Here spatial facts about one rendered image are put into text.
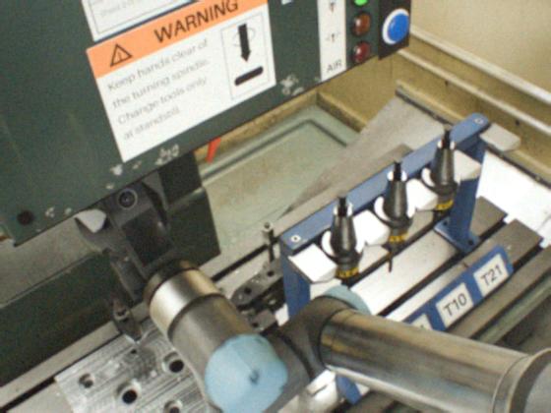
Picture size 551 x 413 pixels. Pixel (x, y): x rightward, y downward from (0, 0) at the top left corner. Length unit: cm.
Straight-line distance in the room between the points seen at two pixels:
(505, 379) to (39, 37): 42
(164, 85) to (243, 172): 154
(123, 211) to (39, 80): 23
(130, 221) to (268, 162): 143
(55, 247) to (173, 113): 93
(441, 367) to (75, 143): 35
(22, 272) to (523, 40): 124
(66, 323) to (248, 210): 66
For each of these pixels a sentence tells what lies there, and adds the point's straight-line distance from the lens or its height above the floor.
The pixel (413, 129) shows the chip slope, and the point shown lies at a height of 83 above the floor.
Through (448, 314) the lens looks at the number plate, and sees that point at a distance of 122.
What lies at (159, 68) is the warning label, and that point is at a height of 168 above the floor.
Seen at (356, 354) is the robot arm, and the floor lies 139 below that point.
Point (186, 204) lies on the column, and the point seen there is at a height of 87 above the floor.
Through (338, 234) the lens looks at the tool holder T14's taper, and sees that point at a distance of 89.
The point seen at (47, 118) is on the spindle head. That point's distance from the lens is 46.
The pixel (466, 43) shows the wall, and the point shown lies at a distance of 160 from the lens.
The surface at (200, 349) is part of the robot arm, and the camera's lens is 59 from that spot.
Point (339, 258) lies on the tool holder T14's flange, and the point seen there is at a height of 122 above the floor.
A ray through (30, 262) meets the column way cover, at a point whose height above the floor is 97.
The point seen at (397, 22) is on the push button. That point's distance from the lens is 63.
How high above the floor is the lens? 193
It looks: 45 degrees down
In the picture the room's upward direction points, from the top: 7 degrees counter-clockwise
